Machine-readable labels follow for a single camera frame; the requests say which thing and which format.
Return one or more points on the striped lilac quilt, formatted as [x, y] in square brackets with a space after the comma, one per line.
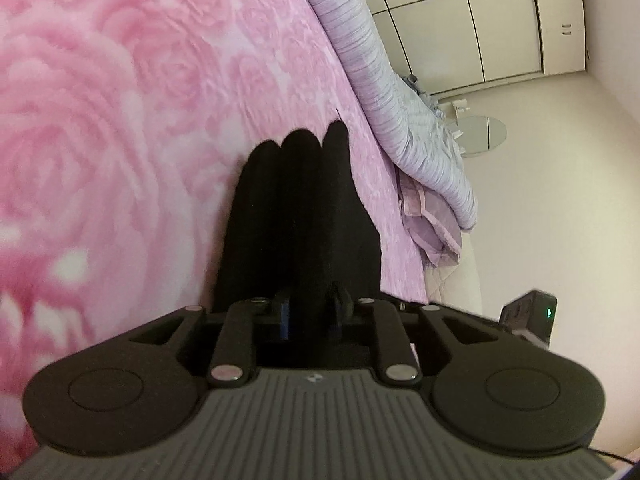
[370, 60]

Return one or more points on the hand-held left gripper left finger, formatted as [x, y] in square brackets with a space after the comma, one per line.
[285, 312]

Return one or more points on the small white object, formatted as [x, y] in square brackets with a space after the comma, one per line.
[460, 105]

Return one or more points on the round mirror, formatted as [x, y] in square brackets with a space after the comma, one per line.
[482, 135]

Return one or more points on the lilac pillowcase cloth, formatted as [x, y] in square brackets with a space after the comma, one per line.
[430, 220]

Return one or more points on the cream wardrobe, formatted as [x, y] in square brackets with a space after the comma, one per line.
[475, 20]

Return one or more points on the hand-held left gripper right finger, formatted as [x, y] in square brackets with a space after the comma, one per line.
[341, 310]

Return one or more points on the black garment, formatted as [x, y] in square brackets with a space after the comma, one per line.
[305, 220]

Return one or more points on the cream quilted mattress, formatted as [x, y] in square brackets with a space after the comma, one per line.
[457, 280]

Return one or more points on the pink floral blanket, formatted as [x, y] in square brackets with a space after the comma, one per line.
[125, 135]

